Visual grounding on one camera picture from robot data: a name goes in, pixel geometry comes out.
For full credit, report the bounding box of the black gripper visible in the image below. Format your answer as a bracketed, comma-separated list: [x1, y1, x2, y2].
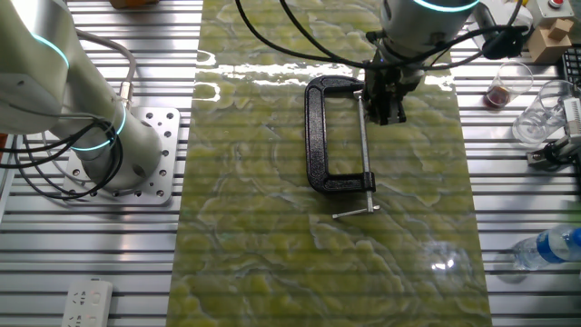
[362, 61, 426, 127]

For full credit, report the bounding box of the black C-clamp with steel screw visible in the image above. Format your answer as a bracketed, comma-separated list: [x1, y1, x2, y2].
[303, 75, 381, 221]

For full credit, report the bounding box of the plastic water bottle blue label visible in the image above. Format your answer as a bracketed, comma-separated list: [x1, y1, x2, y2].
[511, 224, 581, 273]

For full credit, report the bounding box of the glass cup with dark liquid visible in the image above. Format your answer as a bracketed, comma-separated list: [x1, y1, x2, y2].
[481, 61, 535, 111]

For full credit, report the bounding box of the clear plastic cup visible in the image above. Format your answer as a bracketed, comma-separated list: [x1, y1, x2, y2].
[511, 79, 576, 149]

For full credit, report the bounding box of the large wooden block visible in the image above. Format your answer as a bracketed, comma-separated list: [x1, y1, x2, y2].
[527, 25, 573, 65]

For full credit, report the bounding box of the green marble pattern mat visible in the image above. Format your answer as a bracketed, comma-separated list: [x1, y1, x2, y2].
[165, 0, 494, 327]

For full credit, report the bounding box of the black keyboard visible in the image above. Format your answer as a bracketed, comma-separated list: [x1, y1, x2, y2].
[561, 46, 581, 88]

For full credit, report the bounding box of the emergency stop button box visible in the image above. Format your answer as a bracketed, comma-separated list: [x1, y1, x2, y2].
[534, 0, 575, 27]

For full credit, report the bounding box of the small wooden block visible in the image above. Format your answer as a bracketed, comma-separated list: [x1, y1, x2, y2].
[547, 17, 576, 43]

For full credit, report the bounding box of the white power strip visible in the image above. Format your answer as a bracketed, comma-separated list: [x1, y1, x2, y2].
[60, 278, 114, 327]

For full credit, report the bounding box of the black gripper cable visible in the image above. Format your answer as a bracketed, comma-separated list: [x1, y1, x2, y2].
[234, 0, 530, 72]

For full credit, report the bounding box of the small camera on metal bracket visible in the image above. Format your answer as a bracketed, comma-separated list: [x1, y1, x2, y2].
[526, 134, 581, 172]

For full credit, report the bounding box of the silver ribbed depth camera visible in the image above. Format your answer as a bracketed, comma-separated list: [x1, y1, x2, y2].
[561, 96, 581, 138]

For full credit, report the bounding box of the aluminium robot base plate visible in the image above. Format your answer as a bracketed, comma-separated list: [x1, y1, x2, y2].
[61, 106, 182, 206]

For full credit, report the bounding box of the grey cable with metal connector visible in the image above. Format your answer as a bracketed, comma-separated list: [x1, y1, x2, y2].
[74, 28, 138, 111]

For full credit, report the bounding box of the black cable bundle at base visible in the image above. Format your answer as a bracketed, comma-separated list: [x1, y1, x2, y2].
[0, 118, 125, 202]

